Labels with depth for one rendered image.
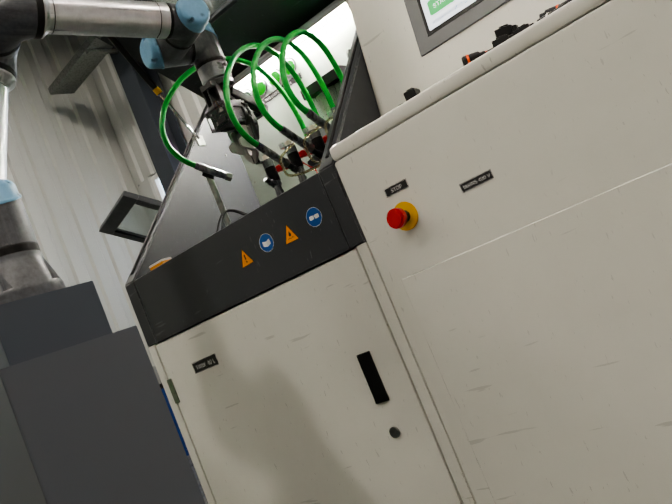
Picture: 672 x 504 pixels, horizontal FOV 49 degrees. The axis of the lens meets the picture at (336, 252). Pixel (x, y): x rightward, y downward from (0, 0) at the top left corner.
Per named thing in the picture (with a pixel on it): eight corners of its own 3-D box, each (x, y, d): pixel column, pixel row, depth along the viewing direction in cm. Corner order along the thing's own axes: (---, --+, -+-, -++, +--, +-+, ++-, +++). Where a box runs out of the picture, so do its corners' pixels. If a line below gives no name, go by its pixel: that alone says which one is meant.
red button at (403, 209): (388, 238, 130) (376, 211, 130) (399, 234, 133) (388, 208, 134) (411, 227, 127) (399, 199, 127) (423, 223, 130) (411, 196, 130)
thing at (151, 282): (157, 342, 176) (133, 280, 178) (171, 338, 180) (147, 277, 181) (349, 249, 140) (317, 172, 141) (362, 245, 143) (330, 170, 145)
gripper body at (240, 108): (212, 136, 176) (193, 90, 177) (237, 135, 183) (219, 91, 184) (233, 121, 172) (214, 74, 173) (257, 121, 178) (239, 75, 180)
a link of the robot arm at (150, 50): (149, 21, 165) (192, 17, 172) (133, 46, 174) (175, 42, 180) (162, 52, 164) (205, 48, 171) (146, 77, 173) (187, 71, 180)
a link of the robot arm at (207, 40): (173, 36, 181) (203, 33, 186) (189, 77, 180) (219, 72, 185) (184, 18, 174) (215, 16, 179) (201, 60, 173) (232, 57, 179)
